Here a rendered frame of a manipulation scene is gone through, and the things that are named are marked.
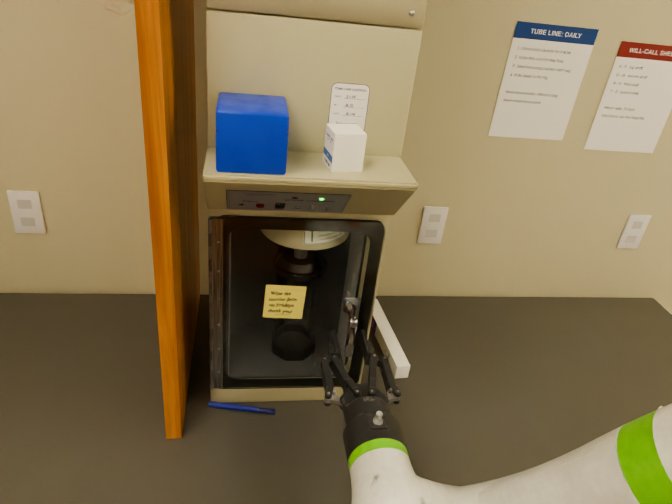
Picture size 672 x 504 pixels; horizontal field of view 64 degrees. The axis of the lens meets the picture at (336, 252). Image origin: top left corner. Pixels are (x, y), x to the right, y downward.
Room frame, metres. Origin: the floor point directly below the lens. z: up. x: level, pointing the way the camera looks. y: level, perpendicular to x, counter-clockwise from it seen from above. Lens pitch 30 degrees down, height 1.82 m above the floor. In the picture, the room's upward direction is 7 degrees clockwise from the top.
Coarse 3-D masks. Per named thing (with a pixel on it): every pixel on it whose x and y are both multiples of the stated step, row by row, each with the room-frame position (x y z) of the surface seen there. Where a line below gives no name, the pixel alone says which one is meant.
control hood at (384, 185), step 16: (208, 160) 0.75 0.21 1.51; (288, 160) 0.79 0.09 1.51; (304, 160) 0.80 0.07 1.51; (320, 160) 0.81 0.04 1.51; (368, 160) 0.84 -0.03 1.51; (384, 160) 0.85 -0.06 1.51; (400, 160) 0.86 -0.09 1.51; (208, 176) 0.70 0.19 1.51; (224, 176) 0.71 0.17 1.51; (240, 176) 0.71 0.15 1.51; (256, 176) 0.72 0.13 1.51; (272, 176) 0.72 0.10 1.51; (288, 176) 0.73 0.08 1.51; (304, 176) 0.74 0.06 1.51; (320, 176) 0.74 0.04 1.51; (336, 176) 0.75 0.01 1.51; (352, 176) 0.76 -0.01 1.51; (368, 176) 0.77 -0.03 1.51; (384, 176) 0.78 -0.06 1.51; (400, 176) 0.78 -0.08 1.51; (208, 192) 0.73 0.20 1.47; (224, 192) 0.74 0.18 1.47; (304, 192) 0.75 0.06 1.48; (320, 192) 0.75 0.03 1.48; (336, 192) 0.76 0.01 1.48; (352, 192) 0.76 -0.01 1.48; (368, 192) 0.76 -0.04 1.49; (384, 192) 0.76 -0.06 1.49; (400, 192) 0.77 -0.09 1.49; (224, 208) 0.79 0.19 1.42; (352, 208) 0.81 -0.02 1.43; (368, 208) 0.82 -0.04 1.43; (384, 208) 0.82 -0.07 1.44
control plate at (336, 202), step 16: (240, 192) 0.74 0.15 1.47; (256, 192) 0.74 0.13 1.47; (272, 192) 0.74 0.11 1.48; (288, 192) 0.75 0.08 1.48; (240, 208) 0.79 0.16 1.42; (256, 208) 0.79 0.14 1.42; (272, 208) 0.79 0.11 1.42; (288, 208) 0.80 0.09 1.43; (304, 208) 0.80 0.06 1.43; (320, 208) 0.80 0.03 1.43; (336, 208) 0.81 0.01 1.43
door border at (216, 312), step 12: (264, 216) 0.83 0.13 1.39; (216, 228) 0.80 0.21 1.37; (216, 240) 0.80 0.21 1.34; (216, 252) 0.80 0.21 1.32; (216, 264) 0.80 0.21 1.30; (216, 276) 0.80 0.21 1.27; (216, 288) 0.80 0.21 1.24; (216, 300) 0.80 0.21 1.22; (216, 312) 0.80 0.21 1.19; (216, 324) 0.80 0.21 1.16; (216, 336) 0.80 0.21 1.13; (216, 348) 0.80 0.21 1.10; (216, 360) 0.80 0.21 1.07; (216, 372) 0.80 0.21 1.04; (216, 384) 0.80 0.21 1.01
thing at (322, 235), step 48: (240, 240) 0.81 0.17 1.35; (288, 240) 0.83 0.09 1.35; (336, 240) 0.84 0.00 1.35; (240, 288) 0.81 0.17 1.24; (336, 288) 0.85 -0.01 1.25; (240, 336) 0.81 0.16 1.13; (288, 336) 0.83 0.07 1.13; (240, 384) 0.81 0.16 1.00; (288, 384) 0.83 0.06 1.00; (336, 384) 0.85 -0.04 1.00
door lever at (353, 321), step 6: (348, 306) 0.85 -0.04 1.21; (354, 306) 0.85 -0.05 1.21; (348, 312) 0.84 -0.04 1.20; (354, 318) 0.81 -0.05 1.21; (348, 324) 0.81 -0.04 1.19; (354, 324) 0.80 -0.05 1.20; (348, 330) 0.81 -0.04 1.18; (354, 330) 0.80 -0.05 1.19; (348, 336) 0.80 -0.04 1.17; (354, 336) 0.81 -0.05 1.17; (348, 342) 0.80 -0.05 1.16; (354, 342) 0.81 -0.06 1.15; (348, 348) 0.80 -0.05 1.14; (348, 354) 0.80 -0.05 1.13
